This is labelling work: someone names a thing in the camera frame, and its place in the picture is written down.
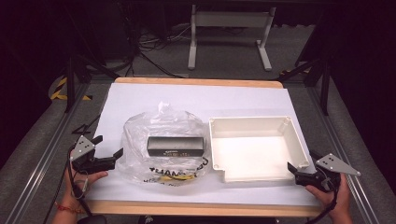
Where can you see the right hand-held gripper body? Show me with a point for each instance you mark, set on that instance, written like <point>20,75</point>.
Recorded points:
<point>327,174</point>

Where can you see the white metal stand frame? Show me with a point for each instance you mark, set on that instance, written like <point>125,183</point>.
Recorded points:
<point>232,18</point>

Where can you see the clear plastic bag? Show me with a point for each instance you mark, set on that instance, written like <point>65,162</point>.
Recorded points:
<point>137,127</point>

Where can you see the white table cover sheet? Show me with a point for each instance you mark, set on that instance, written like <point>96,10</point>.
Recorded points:
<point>193,99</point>

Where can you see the person's right hand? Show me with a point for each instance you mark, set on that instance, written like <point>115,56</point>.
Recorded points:
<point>341,199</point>

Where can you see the black tripod stand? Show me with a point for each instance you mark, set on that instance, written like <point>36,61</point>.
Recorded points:
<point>325,87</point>
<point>71,81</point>

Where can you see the white plastic tray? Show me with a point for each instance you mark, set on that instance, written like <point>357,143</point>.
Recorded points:
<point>249,152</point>

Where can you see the aluminium floor rail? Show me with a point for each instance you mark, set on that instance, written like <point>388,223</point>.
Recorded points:
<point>46,155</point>
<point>345,149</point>

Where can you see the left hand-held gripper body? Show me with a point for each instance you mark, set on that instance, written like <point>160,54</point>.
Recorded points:
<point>84,161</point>

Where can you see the person's left hand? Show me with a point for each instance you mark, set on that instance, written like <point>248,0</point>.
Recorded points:
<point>73,189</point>

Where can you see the black rectangular box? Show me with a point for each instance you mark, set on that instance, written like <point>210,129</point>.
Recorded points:
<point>174,145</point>

